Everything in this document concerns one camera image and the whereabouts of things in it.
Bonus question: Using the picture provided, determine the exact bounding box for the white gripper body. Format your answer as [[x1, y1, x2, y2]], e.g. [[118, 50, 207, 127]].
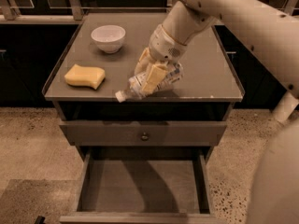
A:
[[149, 24, 187, 62]]

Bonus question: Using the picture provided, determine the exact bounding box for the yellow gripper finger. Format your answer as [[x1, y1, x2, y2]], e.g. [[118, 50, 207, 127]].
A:
[[141, 61, 167, 95], [134, 48, 154, 75]]

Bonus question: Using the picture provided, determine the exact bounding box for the blue plastic bottle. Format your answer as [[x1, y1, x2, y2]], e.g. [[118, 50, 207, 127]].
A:
[[115, 63, 183, 103]]

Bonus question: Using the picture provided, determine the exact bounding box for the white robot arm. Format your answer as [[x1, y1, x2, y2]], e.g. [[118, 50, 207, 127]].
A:
[[135, 0, 299, 224]]

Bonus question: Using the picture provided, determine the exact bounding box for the round metal drawer knob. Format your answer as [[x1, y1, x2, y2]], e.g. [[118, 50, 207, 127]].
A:
[[141, 133, 150, 141]]

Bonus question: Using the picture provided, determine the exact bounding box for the grey drawer cabinet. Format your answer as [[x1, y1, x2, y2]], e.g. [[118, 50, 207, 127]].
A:
[[41, 12, 245, 224]]

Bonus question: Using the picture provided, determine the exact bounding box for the grey top drawer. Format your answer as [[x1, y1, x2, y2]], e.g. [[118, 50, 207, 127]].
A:
[[60, 120, 227, 147]]

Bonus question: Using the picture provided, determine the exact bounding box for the open grey middle drawer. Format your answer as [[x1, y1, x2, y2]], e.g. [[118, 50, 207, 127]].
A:
[[60, 147, 226, 224]]

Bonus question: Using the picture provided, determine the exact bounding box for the white ceramic bowl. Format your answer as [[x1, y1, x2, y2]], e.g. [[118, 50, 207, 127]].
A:
[[91, 25, 126, 53]]

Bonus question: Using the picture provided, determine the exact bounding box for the yellow sponge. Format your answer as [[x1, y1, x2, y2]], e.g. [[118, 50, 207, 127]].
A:
[[64, 64, 106, 90]]

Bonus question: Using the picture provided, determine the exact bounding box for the small black object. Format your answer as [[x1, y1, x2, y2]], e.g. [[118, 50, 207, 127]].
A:
[[35, 216, 45, 224]]

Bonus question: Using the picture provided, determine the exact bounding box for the metal railing frame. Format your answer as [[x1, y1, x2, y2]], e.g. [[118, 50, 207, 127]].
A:
[[0, 0, 299, 32]]

